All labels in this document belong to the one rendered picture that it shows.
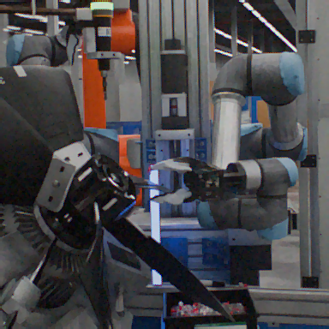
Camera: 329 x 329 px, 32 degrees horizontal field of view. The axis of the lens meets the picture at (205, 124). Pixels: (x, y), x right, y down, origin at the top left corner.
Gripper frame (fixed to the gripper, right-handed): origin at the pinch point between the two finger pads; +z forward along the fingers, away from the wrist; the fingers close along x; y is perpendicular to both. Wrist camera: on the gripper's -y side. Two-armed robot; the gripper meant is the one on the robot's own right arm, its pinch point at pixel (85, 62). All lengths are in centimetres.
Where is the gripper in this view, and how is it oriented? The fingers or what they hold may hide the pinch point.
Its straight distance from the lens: 174.7
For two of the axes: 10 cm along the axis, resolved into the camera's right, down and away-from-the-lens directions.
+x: -9.8, 0.2, 1.8
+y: 1.8, -0.6, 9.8
